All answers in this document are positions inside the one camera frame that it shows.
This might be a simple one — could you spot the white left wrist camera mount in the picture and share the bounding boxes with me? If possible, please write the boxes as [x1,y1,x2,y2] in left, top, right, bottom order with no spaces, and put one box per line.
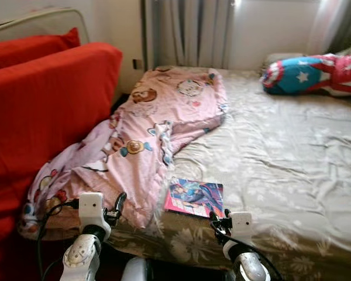
[78,192,112,236]

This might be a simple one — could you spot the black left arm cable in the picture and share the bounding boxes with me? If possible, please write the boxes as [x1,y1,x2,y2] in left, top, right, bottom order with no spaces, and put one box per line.
[36,199,80,281]

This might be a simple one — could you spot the star and stripes bolster pillow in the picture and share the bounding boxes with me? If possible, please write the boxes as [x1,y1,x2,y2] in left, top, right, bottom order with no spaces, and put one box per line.
[261,54,351,96]

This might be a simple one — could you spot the large red covered cushion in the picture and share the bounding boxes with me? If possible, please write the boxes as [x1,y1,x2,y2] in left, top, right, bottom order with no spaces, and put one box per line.
[0,42,123,276]

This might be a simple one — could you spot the small red covered cushion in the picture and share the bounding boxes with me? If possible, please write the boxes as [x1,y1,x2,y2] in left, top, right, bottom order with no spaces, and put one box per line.
[0,28,81,72]

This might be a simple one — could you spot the colourful comic book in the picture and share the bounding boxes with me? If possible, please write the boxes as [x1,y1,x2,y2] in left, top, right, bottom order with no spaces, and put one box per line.
[164,179,225,218]

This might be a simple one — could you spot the white quilted mattress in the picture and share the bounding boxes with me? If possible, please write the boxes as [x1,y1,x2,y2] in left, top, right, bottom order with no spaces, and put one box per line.
[0,7,90,44]

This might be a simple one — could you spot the grey left robot leg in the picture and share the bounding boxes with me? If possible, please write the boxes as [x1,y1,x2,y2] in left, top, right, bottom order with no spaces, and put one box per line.
[122,258,153,281]

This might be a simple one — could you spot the pink sheer curtain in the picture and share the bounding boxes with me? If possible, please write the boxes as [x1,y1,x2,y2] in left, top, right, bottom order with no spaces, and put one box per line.
[307,0,351,56]

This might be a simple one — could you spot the pink cartoon print blanket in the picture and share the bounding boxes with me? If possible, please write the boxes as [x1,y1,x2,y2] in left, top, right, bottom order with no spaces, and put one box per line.
[20,66,228,238]

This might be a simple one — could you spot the beige floral bed sheet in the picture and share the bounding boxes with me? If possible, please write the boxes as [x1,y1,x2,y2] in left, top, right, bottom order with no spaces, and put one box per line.
[105,67,351,281]

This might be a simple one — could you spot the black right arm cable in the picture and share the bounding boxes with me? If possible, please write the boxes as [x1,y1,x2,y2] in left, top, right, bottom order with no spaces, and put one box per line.
[214,225,284,281]

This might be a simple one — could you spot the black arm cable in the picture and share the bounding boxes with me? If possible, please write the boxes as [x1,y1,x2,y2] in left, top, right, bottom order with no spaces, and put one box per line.
[214,225,284,281]
[36,199,80,281]

